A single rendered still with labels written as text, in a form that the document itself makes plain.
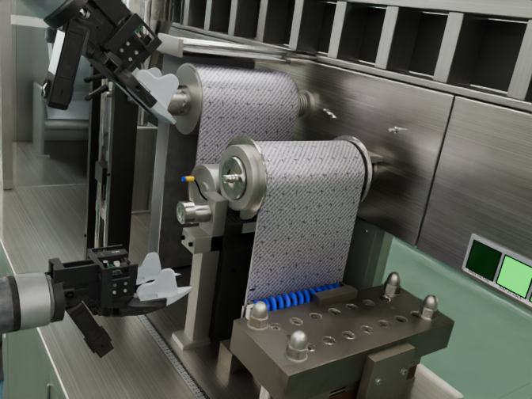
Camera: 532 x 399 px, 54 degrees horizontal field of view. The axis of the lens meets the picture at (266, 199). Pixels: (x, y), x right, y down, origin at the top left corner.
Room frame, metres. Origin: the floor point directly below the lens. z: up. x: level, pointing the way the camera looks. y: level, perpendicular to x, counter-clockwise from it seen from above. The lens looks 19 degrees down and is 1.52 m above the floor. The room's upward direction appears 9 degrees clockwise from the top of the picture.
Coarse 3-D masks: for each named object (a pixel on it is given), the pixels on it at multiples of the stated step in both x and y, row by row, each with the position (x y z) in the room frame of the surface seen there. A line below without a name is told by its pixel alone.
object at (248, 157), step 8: (224, 152) 0.91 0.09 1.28; (232, 152) 0.89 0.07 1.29; (240, 152) 0.87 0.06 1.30; (248, 152) 0.86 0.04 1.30; (224, 160) 0.91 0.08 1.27; (248, 160) 0.85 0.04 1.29; (248, 168) 0.85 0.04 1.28; (256, 168) 0.85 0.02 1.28; (248, 176) 0.85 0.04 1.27; (256, 176) 0.84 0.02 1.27; (248, 184) 0.84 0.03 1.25; (256, 184) 0.84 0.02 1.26; (224, 192) 0.90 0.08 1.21; (248, 192) 0.84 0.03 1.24; (256, 192) 0.84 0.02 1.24; (232, 200) 0.88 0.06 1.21; (240, 200) 0.86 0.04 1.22; (248, 200) 0.84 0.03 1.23; (232, 208) 0.87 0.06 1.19; (240, 208) 0.86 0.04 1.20; (248, 208) 0.86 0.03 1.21
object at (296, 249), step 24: (264, 216) 0.85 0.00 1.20; (288, 216) 0.88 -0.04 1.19; (312, 216) 0.91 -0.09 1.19; (336, 216) 0.95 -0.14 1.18; (264, 240) 0.85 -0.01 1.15; (288, 240) 0.88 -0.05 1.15; (312, 240) 0.92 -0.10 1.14; (336, 240) 0.96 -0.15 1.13; (264, 264) 0.86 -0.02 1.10; (288, 264) 0.89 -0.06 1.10; (312, 264) 0.93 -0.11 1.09; (336, 264) 0.97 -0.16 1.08; (264, 288) 0.86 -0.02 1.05; (288, 288) 0.90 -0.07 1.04
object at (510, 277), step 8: (504, 264) 0.81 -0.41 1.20; (512, 264) 0.80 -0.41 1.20; (520, 264) 0.79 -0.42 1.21; (504, 272) 0.80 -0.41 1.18; (512, 272) 0.79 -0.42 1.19; (520, 272) 0.78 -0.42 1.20; (528, 272) 0.77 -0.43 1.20; (504, 280) 0.80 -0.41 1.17; (512, 280) 0.79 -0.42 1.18; (520, 280) 0.78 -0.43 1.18; (528, 280) 0.77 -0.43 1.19; (512, 288) 0.79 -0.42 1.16; (520, 288) 0.78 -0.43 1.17
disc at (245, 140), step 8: (240, 136) 0.90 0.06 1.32; (248, 136) 0.89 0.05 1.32; (232, 144) 0.92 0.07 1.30; (240, 144) 0.90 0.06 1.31; (248, 144) 0.88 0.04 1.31; (256, 144) 0.87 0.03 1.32; (256, 152) 0.86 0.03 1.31; (256, 160) 0.86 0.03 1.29; (264, 168) 0.84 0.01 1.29; (264, 176) 0.83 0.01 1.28; (264, 184) 0.83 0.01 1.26; (264, 192) 0.83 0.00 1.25; (256, 200) 0.84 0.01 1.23; (256, 208) 0.84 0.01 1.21; (240, 216) 0.88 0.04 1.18; (248, 216) 0.86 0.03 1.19
